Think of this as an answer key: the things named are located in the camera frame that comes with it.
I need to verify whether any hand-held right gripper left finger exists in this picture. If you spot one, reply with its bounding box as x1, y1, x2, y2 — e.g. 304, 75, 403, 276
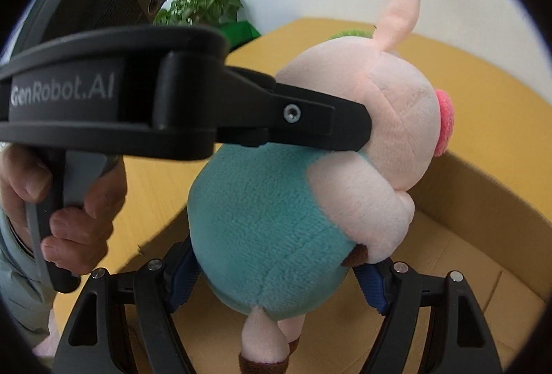
52, 238, 203, 374

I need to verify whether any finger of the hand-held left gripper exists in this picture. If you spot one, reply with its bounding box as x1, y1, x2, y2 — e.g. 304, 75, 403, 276
215, 64, 374, 153

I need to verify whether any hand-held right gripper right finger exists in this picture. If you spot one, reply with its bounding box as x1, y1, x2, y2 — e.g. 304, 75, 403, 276
351, 260, 505, 374

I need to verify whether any pink pig plush toy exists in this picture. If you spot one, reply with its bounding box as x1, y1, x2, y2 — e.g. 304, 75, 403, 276
186, 0, 455, 374

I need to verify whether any brown cardboard box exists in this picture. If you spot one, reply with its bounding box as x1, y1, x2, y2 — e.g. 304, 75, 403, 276
138, 150, 552, 374

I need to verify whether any person's left forearm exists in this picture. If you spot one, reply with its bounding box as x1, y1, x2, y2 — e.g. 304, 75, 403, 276
0, 202, 59, 340

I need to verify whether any person's left hand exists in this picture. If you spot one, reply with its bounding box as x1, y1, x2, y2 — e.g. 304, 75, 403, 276
0, 143, 128, 276

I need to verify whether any green fuzzy plush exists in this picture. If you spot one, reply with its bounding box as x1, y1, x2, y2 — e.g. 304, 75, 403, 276
326, 28, 374, 41

